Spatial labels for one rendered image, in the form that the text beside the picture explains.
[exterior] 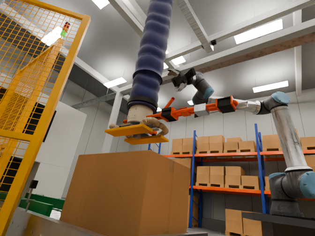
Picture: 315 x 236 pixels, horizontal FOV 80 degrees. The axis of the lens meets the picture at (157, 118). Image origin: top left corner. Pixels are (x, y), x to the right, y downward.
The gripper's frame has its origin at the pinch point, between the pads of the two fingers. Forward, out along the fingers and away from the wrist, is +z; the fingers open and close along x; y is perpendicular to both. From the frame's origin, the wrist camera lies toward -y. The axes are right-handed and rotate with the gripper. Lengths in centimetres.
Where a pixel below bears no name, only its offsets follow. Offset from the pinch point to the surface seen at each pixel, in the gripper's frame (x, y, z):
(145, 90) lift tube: 5.4, 24.1, 0.7
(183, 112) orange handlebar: -21.1, 0.3, 5.0
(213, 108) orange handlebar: -26.0, -14.8, 0.0
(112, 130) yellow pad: -12, 42, 27
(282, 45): 34, -26, -472
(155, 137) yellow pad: -27.7, 26.4, 9.2
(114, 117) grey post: 49, 291, -165
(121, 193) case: -43, 20, 52
